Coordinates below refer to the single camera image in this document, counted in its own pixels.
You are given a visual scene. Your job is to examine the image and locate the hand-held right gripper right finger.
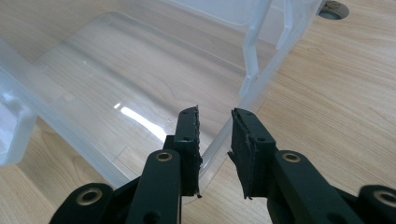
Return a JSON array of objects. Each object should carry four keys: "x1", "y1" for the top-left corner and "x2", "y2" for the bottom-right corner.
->
[{"x1": 227, "y1": 107, "x2": 365, "y2": 224}]

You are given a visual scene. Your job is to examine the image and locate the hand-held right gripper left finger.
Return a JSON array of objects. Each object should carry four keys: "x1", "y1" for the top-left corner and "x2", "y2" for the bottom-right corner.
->
[{"x1": 125, "y1": 105, "x2": 204, "y2": 224}]

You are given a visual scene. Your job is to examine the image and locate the clear plastic storage box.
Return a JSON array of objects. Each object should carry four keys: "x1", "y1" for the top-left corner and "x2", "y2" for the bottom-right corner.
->
[{"x1": 0, "y1": 0, "x2": 325, "y2": 204}]

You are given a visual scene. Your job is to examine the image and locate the dark round table grommet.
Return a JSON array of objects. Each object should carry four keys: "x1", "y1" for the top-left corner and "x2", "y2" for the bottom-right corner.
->
[{"x1": 318, "y1": 0, "x2": 350, "y2": 21}]

